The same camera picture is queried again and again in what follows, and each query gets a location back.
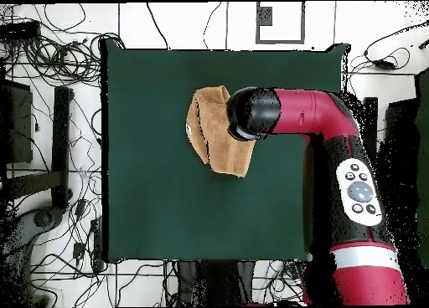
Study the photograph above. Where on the tan terry cloth towel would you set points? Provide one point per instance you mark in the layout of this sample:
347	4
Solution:
214	140

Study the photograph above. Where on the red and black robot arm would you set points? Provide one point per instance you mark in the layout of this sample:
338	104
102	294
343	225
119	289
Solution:
311	113

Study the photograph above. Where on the black flat device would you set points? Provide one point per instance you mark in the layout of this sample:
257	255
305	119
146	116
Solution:
20	30

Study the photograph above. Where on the dark green table cloth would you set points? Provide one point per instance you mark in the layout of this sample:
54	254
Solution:
150	204

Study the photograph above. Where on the black power strip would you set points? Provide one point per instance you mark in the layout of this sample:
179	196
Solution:
97	241

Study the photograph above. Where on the small black adapter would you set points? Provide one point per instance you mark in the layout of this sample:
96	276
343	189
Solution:
78	250

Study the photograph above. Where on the grey wheeled floor base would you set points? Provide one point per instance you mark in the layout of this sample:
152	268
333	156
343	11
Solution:
43	218

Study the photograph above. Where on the black box case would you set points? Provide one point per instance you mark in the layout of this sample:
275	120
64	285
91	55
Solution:
400	137
20	120

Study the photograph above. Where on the black power adapter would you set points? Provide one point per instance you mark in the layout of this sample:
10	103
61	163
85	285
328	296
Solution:
383	64

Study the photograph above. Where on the black stand frame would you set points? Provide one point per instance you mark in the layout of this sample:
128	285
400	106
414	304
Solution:
370	127
61	137

